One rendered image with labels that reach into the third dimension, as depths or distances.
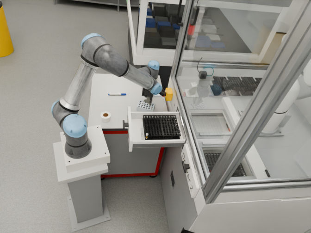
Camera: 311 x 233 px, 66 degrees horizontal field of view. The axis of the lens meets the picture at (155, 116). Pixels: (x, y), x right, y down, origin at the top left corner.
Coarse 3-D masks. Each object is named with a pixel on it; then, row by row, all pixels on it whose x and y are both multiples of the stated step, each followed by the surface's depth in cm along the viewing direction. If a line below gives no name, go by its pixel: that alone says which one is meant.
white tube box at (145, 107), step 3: (138, 102) 181; (141, 102) 182; (144, 102) 182; (138, 105) 179; (141, 105) 179; (144, 105) 180; (147, 105) 180; (150, 105) 181; (153, 105) 181; (138, 108) 178; (141, 108) 177; (144, 108) 177; (147, 108) 178; (150, 108) 178; (153, 108) 178; (144, 111) 179; (147, 111) 179; (150, 111) 178
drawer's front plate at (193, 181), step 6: (186, 144) 142; (186, 150) 139; (186, 156) 139; (186, 162) 139; (192, 162) 133; (192, 168) 130; (186, 174) 139; (192, 174) 129; (192, 180) 129; (198, 186) 123; (192, 192) 129
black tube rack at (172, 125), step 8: (152, 120) 156; (160, 120) 156; (168, 120) 157; (176, 120) 158; (152, 128) 151; (160, 128) 156; (168, 128) 152; (176, 128) 153; (144, 136) 150; (152, 136) 150; (160, 136) 151; (168, 136) 152; (176, 136) 152
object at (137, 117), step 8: (136, 112) 159; (144, 112) 160; (152, 112) 161; (160, 112) 162; (168, 112) 163; (176, 112) 164; (136, 120) 162; (136, 128) 158; (136, 136) 153; (184, 136) 154; (136, 144) 144; (144, 144) 145; (152, 144) 146; (160, 144) 147; (168, 144) 148; (176, 144) 149
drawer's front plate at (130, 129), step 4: (128, 108) 156; (128, 112) 154; (128, 116) 151; (128, 120) 151; (128, 128) 151; (128, 136) 151; (132, 136) 140; (128, 140) 151; (132, 140) 139; (132, 144) 141
